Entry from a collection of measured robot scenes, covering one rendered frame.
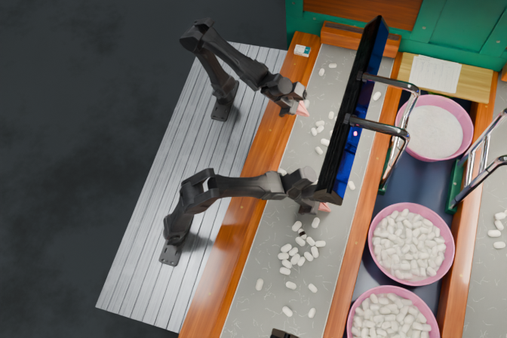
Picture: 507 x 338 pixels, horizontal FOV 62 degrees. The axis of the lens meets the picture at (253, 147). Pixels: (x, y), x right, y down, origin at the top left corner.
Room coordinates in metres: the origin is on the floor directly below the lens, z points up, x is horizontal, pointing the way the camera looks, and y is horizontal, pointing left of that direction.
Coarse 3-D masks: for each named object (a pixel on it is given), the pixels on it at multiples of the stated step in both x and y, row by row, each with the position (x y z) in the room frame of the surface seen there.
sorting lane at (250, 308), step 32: (320, 64) 0.99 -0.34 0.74; (352, 64) 0.96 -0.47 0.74; (384, 64) 0.92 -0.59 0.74; (320, 96) 0.85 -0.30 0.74; (384, 96) 0.78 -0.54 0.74; (288, 160) 0.61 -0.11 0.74; (320, 160) 0.58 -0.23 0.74; (352, 192) 0.44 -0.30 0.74; (288, 224) 0.38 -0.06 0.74; (320, 224) 0.35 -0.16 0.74; (256, 256) 0.30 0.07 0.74; (320, 256) 0.25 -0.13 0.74; (288, 288) 0.18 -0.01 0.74; (320, 288) 0.15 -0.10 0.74; (256, 320) 0.11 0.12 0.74; (288, 320) 0.08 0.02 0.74; (320, 320) 0.06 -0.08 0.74
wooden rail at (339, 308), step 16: (400, 64) 0.89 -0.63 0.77; (400, 96) 0.75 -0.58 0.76; (384, 112) 0.70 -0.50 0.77; (384, 144) 0.58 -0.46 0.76; (368, 160) 0.54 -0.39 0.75; (384, 160) 0.52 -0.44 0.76; (368, 176) 0.47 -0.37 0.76; (368, 192) 0.42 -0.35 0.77; (368, 208) 0.36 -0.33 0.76; (352, 224) 0.32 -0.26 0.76; (368, 224) 0.31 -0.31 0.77; (352, 240) 0.27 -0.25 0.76; (352, 256) 0.22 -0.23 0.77; (352, 272) 0.17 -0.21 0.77; (336, 288) 0.14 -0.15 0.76; (352, 288) 0.13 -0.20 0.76; (336, 304) 0.09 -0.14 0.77; (336, 320) 0.05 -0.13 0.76; (336, 336) 0.01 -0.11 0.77
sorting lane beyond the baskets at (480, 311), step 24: (504, 96) 0.66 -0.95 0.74; (504, 144) 0.48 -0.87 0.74; (504, 168) 0.40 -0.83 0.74; (504, 192) 0.32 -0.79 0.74; (480, 216) 0.26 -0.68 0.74; (480, 240) 0.18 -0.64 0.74; (504, 240) 0.17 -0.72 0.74; (480, 264) 0.11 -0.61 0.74; (504, 264) 0.10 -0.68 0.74; (480, 288) 0.05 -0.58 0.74; (504, 288) 0.03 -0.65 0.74; (480, 312) -0.02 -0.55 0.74; (504, 312) -0.03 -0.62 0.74; (480, 336) -0.08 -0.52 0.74; (504, 336) -0.09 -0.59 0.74
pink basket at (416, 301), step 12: (372, 288) 0.12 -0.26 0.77; (384, 288) 0.11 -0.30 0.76; (396, 288) 0.10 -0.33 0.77; (360, 300) 0.09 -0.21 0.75; (420, 300) 0.05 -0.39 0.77; (420, 312) 0.02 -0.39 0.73; (348, 324) 0.03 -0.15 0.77; (432, 324) -0.02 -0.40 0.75; (348, 336) 0.00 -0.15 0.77; (432, 336) -0.05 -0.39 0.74
